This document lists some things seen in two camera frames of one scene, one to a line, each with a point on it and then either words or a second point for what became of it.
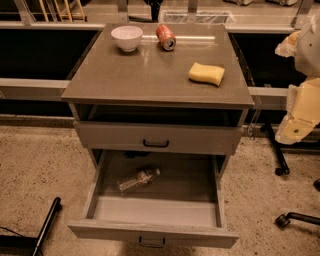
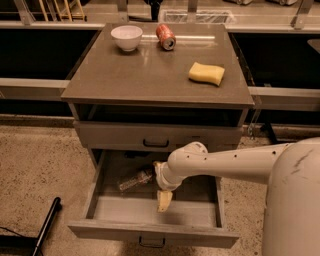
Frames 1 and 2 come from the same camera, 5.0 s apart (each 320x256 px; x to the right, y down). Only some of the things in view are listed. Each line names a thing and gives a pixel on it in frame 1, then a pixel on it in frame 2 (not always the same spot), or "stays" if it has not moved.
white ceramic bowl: x=127 y=37 stays
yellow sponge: x=206 y=74 stays
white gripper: x=309 y=53 to x=162 y=177
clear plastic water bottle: x=141 y=178 stays
